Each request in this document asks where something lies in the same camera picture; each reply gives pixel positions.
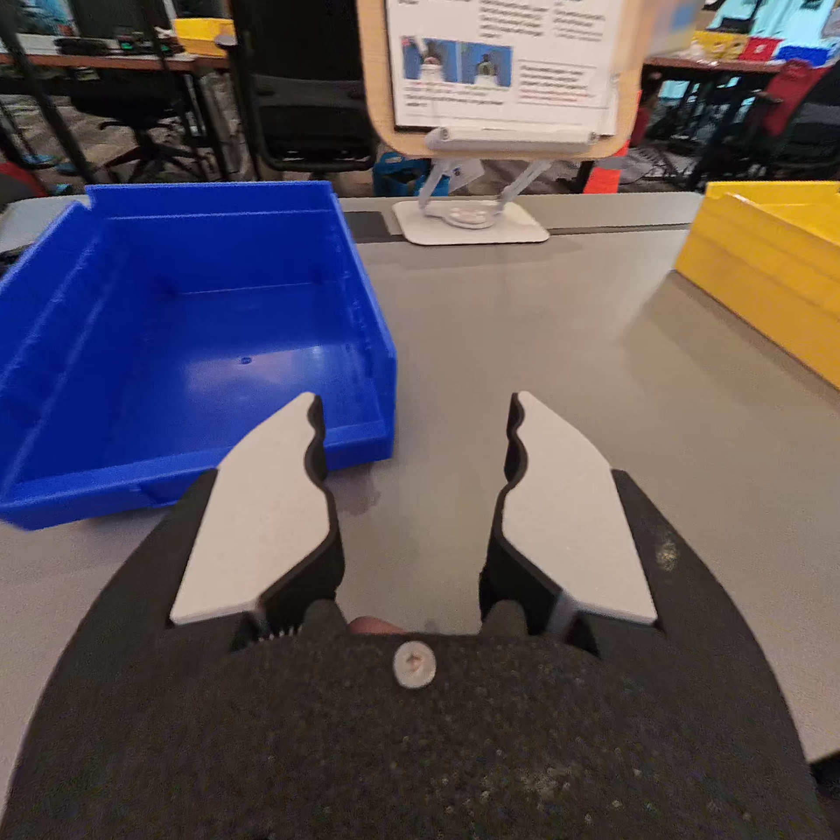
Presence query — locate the red office chair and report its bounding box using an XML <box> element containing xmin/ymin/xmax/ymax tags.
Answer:
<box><xmin>755</xmin><ymin>60</ymin><xmax>840</xmax><ymax>179</ymax></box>

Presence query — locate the wooden clipboard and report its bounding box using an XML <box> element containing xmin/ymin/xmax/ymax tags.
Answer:
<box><xmin>356</xmin><ymin>0</ymin><xmax>647</xmax><ymax>158</ymax></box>

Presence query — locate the orange traffic cone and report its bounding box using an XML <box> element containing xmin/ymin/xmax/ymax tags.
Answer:
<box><xmin>583</xmin><ymin>92</ymin><xmax>642</xmax><ymax>194</ymax></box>

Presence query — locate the black office chair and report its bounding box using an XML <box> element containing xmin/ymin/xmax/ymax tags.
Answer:
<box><xmin>230</xmin><ymin>0</ymin><xmax>379</xmax><ymax>175</ymax></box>
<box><xmin>66</xmin><ymin>69</ymin><xmax>214</xmax><ymax>185</ymax></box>

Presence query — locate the instruction sheet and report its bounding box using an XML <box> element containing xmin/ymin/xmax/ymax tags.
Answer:
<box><xmin>384</xmin><ymin>0</ymin><xmax>624</xmax><ymax>135</ymax></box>

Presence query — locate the yellow plastic bin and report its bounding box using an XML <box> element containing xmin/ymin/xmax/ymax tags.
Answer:
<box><xmin>172</xmin><ymin>18</ymin><xmax>236</xmax><ymax>56</ymax></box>
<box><xmin>675</xmin><ymin>180</ymin><xmax>840</xmax><ymax>392</ymax></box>

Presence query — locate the blue plastic bin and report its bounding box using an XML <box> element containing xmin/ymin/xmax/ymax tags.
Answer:
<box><xmin>0</xmin><ymin>180</ymin><xmax>398</xmax><ymax>531</ymax></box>

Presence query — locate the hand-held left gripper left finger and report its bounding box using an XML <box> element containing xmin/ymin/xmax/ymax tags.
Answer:
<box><xmin>169</xmin><ymin>392</ymin><xmax>345</xmax><ymax>627</ymax></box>

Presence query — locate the blue bag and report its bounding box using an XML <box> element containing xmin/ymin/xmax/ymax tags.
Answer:
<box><xmin>373</xmin><ymin>152</ymin><xmax>432</xmax><ymax>196</ymax></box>

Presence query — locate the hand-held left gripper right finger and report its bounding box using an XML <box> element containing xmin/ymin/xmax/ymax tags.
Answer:
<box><xmin>479</xmin><ymin>390</ymin><xmax>659</xmax><ymax>641</ymax></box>

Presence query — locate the wooden desk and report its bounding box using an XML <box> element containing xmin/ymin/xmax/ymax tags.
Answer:
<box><xmin>0</xmin><ymin>51</ymin><xmax>231</xmax><ymax>74</ymax></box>

